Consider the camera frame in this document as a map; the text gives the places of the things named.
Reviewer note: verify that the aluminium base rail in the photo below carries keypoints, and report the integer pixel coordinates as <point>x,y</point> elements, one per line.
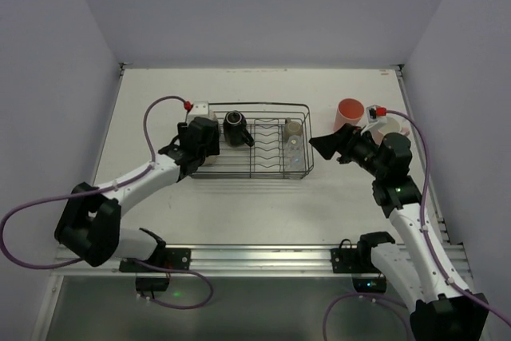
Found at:
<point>254,261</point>

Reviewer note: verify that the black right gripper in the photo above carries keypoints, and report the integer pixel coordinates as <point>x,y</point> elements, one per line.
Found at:
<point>346,144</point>

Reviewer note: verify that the cream cup brown band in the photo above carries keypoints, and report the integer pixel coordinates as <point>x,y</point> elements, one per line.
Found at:
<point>210,160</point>

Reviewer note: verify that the salmon pink plastic cup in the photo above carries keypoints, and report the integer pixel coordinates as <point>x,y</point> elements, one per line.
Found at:
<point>349,111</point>

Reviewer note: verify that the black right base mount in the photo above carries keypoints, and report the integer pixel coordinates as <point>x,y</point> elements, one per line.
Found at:
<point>354,260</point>

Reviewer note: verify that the beige tall cup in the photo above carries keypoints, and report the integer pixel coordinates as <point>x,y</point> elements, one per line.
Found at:
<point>213,117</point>

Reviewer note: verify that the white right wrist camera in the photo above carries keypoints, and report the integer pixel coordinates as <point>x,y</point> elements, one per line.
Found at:
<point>376,118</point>

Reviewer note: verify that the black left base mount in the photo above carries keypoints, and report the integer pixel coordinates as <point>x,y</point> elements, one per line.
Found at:
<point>170,258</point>

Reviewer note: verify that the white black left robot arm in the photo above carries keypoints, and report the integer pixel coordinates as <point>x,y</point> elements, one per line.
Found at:
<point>90,225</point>

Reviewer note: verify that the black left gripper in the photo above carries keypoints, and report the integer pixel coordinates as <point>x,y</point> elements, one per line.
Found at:
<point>209,133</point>

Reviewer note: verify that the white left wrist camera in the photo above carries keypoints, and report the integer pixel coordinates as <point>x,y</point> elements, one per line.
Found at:
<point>200,109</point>

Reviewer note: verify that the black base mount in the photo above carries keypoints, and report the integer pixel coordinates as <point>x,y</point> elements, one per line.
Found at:
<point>354,260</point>
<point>170,258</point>

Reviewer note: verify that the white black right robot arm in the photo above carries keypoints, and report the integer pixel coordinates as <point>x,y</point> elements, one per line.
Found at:
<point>440,303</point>

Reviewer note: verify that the grey wire dish rack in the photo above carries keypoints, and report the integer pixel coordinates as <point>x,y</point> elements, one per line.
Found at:
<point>266,158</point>

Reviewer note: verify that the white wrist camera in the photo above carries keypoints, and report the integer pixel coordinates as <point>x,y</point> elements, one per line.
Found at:
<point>376,118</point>
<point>200,109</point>

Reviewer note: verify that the pink faceted mug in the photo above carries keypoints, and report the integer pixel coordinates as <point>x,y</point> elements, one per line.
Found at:
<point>392,125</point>

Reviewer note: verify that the black mug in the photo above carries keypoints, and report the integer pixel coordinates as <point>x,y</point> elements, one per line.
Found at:
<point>235,129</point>

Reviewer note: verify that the clear glass lower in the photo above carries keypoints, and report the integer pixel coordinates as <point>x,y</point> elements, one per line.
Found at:
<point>294,163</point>

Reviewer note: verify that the grey beige small mug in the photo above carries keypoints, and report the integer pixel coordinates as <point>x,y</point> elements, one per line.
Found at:
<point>291,128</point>

